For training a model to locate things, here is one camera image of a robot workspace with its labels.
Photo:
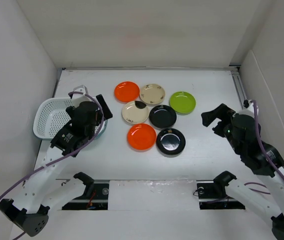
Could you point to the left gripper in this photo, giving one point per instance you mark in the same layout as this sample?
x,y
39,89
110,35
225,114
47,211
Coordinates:
x,y
107,115

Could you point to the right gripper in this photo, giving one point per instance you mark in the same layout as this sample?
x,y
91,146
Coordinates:
x,y
222,112

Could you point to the orange plate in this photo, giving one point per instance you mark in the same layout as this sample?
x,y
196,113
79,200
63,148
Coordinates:
x,y
141,136
126,91

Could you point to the beige plate with black patch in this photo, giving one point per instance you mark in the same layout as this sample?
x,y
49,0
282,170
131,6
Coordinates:
x,y
135,112

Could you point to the green plate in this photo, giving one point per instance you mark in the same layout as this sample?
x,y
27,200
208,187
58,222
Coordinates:
x,y
182,102

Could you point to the orange plate front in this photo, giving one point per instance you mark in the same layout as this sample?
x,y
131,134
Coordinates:
x,y
141,136

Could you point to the beige plate with motifs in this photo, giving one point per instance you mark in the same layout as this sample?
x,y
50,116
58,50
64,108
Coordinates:
x,y
152,94

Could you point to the black plate front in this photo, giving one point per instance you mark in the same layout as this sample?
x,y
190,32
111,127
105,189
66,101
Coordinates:
x,y
170,141

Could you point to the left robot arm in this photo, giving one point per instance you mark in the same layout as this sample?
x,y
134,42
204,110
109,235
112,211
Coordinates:
x,y
30,209

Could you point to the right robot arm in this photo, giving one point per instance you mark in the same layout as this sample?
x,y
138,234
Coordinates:
x,y
267,164

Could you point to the white perforated plastic basket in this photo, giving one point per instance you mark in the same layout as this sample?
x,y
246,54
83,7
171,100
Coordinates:
x,y
51,120

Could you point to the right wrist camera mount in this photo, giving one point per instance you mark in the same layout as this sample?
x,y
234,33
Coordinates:
x,y
248,108

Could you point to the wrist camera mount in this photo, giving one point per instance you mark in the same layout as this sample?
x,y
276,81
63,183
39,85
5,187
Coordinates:
x,y
81,95
248,108

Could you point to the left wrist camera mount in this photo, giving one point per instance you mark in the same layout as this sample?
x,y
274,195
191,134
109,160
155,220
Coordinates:
x,y
81,95

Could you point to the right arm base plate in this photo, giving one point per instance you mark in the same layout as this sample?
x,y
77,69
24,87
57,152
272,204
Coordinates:
x,y
210,199

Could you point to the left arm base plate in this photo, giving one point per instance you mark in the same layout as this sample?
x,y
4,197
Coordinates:
x,y
94,198

